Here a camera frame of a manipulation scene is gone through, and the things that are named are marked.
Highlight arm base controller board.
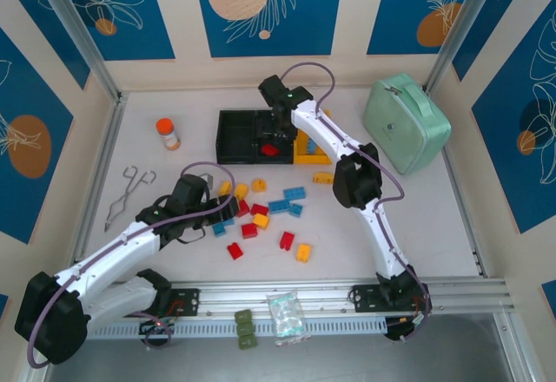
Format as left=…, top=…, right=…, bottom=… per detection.
left=138, top=317, right=175, bottom=335
left=386, top=314, right=429, bottom=342

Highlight yellow plastic bin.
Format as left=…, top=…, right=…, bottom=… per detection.
left=293, top=109, right=334, bottom=167

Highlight metal tongs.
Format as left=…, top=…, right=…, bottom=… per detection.
left=103, top=165, right=157, bottom=232

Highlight orange spice bottle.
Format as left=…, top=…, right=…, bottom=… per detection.
left=155, top=117, right=182, bottom=152

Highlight clear plastic packet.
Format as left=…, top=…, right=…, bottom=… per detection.
left=264, top=289, right=312, bottom=348

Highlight mint green zip case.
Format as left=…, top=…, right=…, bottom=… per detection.
left=362, top=72, right=453, bottom=176

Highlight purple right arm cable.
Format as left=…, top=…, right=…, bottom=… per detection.
left=280, top=62, right=434, bottom=345

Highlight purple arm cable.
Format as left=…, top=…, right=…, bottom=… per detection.
left=280, top=62, right=434, bottom=345
left=25, top=161, right=238, bottom=370

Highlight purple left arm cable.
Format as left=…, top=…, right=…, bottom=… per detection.
left=25, top=161, right=238, bottom=370

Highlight aluminium table side rail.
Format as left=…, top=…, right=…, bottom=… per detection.
left=427, top=89, right=492, bottom=278
left=64, top=93, right=129, bottom=286

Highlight grey slotted cable duct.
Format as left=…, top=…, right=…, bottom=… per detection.
left=56, top=316, right=388, bottom=340

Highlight wide aluminium extrusion rail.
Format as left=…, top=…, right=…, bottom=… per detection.
left=41, top=276, right=512, bottom=319

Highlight aluminium frame post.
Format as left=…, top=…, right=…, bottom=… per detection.
left=421, top=0, right=505, bottom=96
left=30, top=0, right=127, bottom=105

